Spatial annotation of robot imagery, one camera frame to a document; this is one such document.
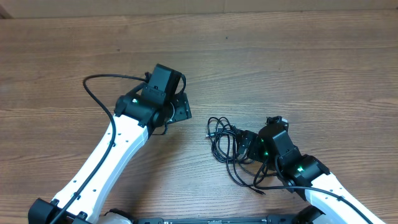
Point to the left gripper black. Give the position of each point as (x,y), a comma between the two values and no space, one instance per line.
(183,109)

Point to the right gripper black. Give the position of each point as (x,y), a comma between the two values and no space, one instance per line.
(255,154)

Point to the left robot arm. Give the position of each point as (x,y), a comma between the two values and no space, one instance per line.
(155,102)

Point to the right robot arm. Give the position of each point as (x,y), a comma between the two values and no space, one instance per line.
(299,173)

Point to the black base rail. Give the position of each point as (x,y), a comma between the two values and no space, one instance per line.
(269,219)

